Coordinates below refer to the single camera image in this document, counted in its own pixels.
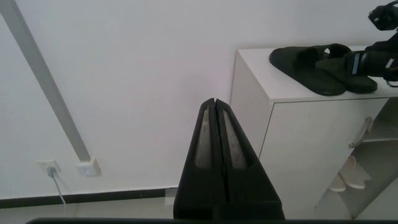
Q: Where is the white power cable with plug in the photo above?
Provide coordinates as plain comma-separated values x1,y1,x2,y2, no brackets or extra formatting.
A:
46,166,67,207

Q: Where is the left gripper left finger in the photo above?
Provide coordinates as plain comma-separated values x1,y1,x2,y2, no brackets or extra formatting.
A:
173,98,231,220

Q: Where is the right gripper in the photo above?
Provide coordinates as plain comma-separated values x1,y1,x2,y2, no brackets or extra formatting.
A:
345,46,398,82

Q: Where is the white cabinet door with handle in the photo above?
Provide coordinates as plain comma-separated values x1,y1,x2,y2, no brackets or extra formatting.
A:
259,98,390,220

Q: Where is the white junction box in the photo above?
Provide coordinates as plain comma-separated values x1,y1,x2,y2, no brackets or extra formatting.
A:
75,157,103,177

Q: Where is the dark green slipper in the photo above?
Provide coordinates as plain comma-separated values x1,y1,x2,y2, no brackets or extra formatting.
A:
269,45,347,96
313,43,379,95

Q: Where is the white slipper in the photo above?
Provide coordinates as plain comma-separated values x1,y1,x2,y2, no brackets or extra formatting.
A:
338,155,373,190
328,174,347,193

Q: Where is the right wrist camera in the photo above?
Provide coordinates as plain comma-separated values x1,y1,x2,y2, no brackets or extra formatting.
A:
368,0,398,47

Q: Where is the grey wall cable duct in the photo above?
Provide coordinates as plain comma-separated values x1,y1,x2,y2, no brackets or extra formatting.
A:
0,0,91,163

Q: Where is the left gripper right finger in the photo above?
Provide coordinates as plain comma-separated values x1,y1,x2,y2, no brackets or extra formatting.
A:
215,98,285,220

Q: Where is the white wall socket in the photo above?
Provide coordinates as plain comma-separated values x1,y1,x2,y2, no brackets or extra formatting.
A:
34,159,62,174

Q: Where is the white shoe cabinet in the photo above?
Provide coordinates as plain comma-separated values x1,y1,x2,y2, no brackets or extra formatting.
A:
229,45,398,220

